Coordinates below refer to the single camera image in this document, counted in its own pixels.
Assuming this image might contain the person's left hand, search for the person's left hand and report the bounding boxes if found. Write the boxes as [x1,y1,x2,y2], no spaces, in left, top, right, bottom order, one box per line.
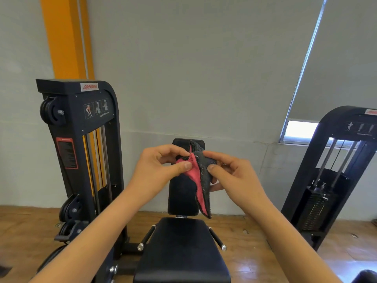
[126,144,193,209]

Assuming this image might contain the orange wall pillar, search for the orange wall pillar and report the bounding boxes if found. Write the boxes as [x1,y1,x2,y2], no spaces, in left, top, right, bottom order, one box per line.
[39,0,95,81]

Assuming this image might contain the person's left forearm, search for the person's left forearm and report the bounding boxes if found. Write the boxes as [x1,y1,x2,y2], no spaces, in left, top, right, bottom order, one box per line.
[29,188,148,283]

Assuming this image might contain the person's right forearm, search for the person's right forearm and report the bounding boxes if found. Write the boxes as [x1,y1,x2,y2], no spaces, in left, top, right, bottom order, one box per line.
[247,197,342,283]

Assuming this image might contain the pink cleaning cloth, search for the pink cleaning cloth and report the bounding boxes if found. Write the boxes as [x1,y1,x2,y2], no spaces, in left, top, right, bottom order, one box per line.
[176,140,218,219]

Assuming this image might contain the bright window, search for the bright window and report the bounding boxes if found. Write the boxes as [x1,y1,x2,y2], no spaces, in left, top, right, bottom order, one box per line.
[279,119,354,145]

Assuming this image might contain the person's right hand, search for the person's right hand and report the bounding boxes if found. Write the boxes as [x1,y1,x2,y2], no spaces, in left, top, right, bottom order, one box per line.
[203,151,272,215]

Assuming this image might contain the grey roller blind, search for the grey roller blind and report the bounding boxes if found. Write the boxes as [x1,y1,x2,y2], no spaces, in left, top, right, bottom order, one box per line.
[287,0,377,124]

